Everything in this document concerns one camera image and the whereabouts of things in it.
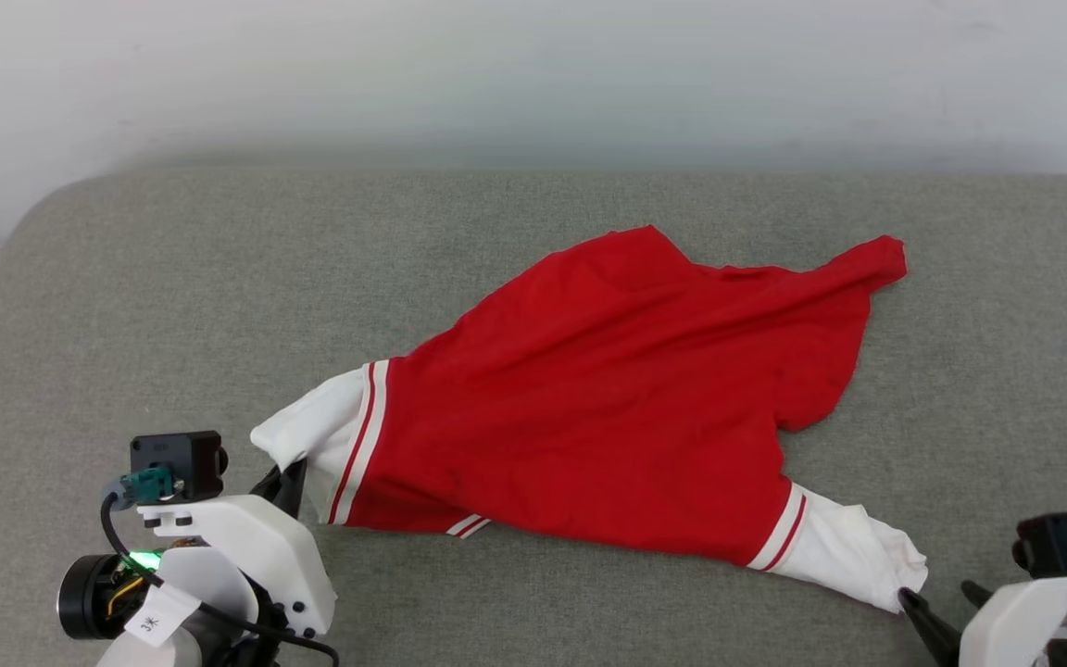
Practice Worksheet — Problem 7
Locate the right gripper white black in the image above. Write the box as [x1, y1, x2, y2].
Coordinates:
[897, 573, 1067, 667]

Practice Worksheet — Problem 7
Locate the red shirt with white sleeves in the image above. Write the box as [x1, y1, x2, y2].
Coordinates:
[249, 224, 929, 615]

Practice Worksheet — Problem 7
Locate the teal left camera cable connector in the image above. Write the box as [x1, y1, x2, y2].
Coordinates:
[100, 466, 184, 509]

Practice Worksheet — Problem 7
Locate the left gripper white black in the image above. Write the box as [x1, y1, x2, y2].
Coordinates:
[138, 459, 338, 642]

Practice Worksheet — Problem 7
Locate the grey fabric sofa cushion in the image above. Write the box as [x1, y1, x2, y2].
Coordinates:
[0, 167, 1067, 667]

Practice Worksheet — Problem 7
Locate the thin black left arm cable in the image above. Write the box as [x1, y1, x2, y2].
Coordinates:
[100, 491, 342, 667]

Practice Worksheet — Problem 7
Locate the white paper tag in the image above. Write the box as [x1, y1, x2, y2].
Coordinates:
[124, 582, 203, 648]

